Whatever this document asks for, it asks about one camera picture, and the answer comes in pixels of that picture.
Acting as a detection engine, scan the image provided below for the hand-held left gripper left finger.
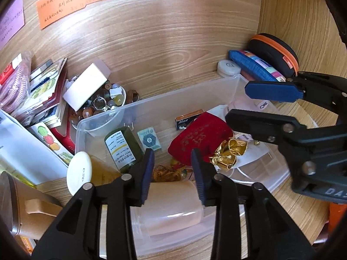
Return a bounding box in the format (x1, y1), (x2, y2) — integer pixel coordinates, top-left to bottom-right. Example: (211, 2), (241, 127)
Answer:
(32, 148), (155, 260)

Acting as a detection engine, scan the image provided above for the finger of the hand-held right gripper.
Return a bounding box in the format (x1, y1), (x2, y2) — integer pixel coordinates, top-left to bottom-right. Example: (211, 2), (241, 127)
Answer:
(244, 71), (347, 120)
(225, 109), (347, 190)

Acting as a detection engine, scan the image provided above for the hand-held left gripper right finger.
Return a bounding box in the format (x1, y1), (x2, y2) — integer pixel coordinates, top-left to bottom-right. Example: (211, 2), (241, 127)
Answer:
(190, 148), (316, 260)

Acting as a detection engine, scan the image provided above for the green spray bottle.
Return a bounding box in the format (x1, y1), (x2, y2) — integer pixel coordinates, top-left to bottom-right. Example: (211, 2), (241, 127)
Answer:
(104, 127), (144, 174)

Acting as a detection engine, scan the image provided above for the frosted clear bottle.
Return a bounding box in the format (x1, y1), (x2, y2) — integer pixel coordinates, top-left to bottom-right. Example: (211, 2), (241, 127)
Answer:
(130, 180), (205, 236)

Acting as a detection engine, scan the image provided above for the clear plastic bin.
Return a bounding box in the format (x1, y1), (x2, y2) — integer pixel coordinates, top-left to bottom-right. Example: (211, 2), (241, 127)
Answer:
(75, 74), (293, 259)

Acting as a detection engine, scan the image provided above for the orange tassel charm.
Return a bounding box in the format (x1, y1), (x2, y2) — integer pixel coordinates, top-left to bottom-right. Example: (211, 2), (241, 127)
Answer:
(152, 165), (196, 182)

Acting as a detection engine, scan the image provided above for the pink flat case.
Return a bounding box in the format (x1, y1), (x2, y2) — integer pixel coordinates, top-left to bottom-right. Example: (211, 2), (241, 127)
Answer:
(240, 70), (257, 82)

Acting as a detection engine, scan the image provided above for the blue striped pencil case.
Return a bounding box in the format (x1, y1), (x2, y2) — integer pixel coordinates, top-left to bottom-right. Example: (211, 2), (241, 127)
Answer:
(228, 49), (286, 83)

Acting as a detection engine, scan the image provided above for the green patterned small card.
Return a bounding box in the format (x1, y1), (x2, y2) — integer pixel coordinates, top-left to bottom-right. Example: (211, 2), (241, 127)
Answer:
(137, 127), (162, 151)

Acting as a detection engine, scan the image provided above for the red velvet pouch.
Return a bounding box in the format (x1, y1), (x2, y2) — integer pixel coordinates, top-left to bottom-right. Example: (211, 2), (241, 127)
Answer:
(167, 112), (234, 166)

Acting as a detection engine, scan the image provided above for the gold fabric pouch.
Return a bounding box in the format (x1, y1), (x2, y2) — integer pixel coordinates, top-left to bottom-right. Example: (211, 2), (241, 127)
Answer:
(209, 138), (248, 170)

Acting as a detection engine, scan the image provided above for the black orange zip case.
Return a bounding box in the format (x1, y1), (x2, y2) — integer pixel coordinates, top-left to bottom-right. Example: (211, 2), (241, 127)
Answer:
(249, 34), (299, 78)

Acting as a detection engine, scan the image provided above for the brown paper card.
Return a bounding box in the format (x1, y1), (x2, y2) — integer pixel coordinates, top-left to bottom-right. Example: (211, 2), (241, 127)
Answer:
(91, 156), (122, 186)

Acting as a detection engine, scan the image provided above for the white round container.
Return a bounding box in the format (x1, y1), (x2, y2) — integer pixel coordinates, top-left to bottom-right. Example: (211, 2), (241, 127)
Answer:
(217, 60), (241, 78)

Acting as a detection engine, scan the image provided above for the small staple box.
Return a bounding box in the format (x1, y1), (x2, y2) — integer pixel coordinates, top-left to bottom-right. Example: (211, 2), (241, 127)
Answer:
(175, 109), (204, 130)

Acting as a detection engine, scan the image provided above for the white round compact case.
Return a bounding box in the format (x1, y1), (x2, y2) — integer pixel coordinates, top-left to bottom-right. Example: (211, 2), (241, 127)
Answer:
(66, 151), (93, 196)

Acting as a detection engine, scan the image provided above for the brown leather key fob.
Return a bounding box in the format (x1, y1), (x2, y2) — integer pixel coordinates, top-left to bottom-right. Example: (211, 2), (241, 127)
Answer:
(126, 89), (140, 105)

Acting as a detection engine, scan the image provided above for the glass bowl of beads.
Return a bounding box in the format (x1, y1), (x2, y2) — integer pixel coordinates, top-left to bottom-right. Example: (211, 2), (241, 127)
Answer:
(69, 80), (127, 138)

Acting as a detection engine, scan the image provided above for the fruit sticker card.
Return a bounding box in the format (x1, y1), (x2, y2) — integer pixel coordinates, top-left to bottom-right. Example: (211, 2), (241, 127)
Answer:
(27, 122), (75, 168)

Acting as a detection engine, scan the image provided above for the small white box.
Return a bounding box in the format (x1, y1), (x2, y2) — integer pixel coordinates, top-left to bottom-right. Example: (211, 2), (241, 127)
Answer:
(63, 62), (111, 111)

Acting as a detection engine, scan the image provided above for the brown lidded mug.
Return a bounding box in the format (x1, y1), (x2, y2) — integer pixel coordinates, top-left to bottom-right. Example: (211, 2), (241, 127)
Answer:
(0, 171), (64, 237)

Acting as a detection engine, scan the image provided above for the white papers and folder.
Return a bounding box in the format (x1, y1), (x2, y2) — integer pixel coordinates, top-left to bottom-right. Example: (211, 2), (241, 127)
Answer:
(0, 110), (68, 186)

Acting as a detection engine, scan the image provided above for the stack of cards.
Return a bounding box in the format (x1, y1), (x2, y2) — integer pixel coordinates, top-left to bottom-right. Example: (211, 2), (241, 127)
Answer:
(13, 57), (69, 128)

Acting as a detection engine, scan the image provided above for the orange box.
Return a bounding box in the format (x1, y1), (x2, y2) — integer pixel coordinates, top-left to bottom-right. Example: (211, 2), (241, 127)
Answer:
(19, 235), (37, 256)

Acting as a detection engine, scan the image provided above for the red white box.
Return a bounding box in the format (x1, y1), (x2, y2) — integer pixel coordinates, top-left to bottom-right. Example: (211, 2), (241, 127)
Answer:
(0, 53), (22, 87)

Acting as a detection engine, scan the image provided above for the orange sticky note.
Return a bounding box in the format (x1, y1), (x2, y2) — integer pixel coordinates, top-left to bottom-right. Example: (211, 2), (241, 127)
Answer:
(36, 0), (157, 30)

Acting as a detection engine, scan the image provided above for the pink sticky note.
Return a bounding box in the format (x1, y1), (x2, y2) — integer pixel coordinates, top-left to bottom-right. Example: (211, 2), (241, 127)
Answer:
(0, 0), (25, 50)

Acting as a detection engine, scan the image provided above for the white drawstring pouch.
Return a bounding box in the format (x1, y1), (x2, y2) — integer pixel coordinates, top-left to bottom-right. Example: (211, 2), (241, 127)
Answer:
(209, 104), (274, 176)

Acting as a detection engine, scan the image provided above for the pink cable in bag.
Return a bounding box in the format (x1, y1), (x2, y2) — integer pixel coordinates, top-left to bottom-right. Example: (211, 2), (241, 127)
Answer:
(0, 51), (32, 113)

